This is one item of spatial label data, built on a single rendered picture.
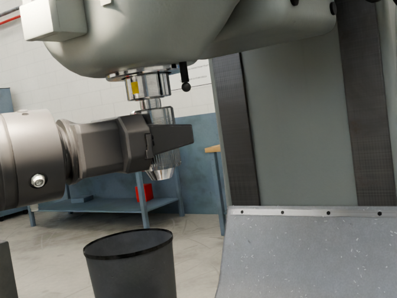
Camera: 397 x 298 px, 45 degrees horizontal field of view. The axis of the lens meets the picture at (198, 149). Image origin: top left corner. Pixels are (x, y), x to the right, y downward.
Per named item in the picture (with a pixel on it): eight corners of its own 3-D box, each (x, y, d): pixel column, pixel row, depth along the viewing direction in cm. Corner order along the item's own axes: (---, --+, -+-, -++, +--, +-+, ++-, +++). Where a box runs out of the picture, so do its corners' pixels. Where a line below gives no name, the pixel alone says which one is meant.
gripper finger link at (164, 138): (191, 148, 51) (138, 158, 48) (187, 119, 51) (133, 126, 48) (199, 148, 49) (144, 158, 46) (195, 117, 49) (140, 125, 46)
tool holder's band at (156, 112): (158, 117, 48) (157, 107, 48) (121, 122, 50) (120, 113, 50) (182, 113, 52) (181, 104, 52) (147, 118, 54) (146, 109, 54)
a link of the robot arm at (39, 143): (146, 92, 44) (9, 106, 38) (160, 194, 45) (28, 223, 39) (102, 103, 55) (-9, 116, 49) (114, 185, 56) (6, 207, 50)
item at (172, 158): (166, 170, 48) (158, 117, 48) (130, 173, 51) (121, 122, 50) (189, 162, 52) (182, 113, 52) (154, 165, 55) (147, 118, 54)
